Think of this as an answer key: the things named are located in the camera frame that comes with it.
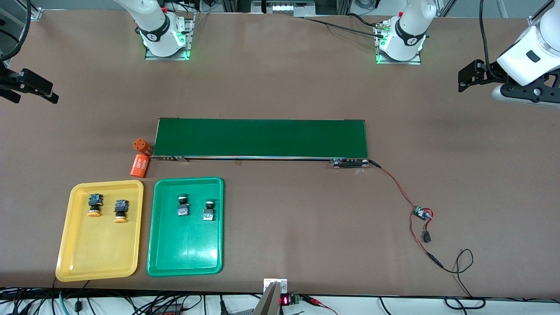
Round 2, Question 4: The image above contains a grey metal bar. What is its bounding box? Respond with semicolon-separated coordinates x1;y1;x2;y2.
252;281;283;315

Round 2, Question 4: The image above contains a red clip lead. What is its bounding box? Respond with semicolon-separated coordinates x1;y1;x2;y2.
301;295;338;315

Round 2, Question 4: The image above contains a silver box with lights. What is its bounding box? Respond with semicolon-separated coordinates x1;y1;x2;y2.
251;0;316;18

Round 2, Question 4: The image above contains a silver metal bracket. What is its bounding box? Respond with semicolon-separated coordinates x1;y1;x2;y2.
263;278;288;294

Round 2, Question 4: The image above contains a yellow plastic tray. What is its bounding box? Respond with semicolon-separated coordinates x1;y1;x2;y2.
56;180;144;282

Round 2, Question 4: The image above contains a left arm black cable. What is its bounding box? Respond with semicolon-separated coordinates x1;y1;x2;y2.
479;0;504;79

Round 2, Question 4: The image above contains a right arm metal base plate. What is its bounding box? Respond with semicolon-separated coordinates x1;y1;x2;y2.
144;12;192;61

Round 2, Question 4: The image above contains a black table cable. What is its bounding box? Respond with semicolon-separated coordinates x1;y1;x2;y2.
302;17;385;38

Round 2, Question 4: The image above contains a thin black cable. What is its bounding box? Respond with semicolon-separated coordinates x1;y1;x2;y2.
441;248;486;309

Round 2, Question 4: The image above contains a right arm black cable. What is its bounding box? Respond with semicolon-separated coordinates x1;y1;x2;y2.
0;0;32;62

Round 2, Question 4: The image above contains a green plastic tray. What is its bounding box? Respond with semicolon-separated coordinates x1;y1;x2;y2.
147;177;224;277

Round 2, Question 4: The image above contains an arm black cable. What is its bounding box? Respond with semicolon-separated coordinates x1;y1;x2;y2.
479;0;504;79
0;0;32;62

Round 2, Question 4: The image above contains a yellow mushroom push button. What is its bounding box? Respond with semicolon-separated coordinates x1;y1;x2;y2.
87;193;104;217
113;199;130;224

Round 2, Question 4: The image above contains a green belt conveyor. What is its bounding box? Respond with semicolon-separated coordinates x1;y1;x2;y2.
152;117;370;169

